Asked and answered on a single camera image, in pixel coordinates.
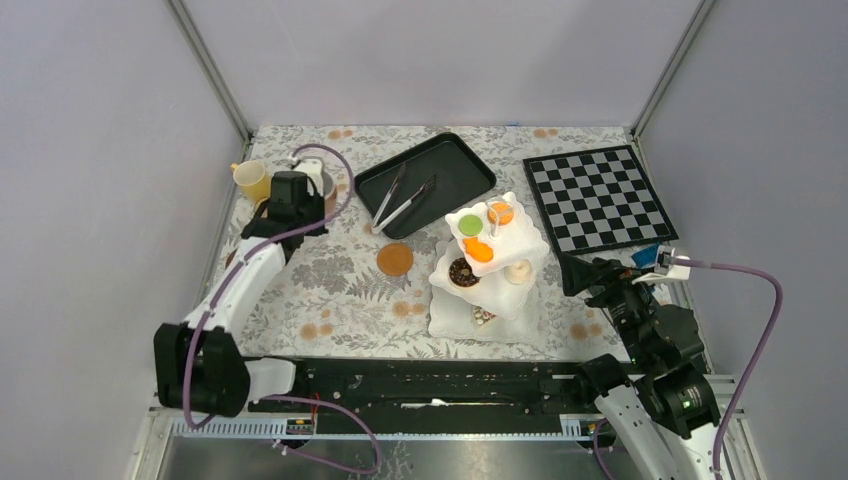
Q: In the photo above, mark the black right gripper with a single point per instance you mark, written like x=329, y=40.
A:
x=576, y=275

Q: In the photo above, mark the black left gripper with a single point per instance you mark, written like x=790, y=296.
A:
x=313, y=196

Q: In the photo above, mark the cream round mousse cake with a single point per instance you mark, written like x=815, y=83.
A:
x=519, y=273

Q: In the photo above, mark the orange macaron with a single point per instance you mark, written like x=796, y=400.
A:
x=500, y=213

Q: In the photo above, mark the white three-tier dessert stand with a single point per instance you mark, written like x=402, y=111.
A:
x=516, y=306

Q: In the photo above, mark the small tan saucer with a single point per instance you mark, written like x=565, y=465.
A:
x=395, y=259

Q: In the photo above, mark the orange fish pastry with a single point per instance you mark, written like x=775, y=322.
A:
x=479, y=251

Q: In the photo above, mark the pink strawberry cake slice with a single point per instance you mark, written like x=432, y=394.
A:
x=481, y=316

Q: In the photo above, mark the green macaron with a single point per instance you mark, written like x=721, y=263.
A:
x=470, y=225

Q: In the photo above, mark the chocolate sprinkle donut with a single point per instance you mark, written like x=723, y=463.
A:
x=461, y=274

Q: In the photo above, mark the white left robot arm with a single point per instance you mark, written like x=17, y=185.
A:
x=199, y=366

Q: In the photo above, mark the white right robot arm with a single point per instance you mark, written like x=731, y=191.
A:
x=668, y=417

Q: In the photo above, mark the yellow cup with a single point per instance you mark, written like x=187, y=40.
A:
x=252, y=179

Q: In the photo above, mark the black and grey chessboard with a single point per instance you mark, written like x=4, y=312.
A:
x=597, y=200

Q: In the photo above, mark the black serving tray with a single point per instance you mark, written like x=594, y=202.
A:
x=460, y=176

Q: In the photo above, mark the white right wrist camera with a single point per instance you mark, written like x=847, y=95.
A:
x=665, y=269

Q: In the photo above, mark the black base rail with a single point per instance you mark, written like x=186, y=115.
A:
x=403, y=396

